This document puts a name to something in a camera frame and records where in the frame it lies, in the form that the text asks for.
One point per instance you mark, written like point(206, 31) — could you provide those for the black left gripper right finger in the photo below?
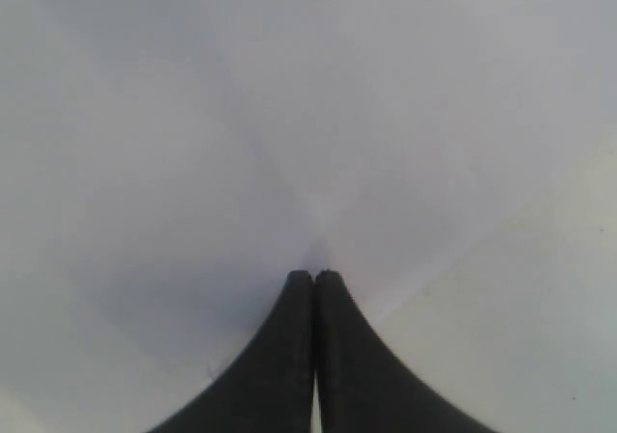
point(362, 386)

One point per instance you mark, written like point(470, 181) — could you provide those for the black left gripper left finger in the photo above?
point(269, 386)

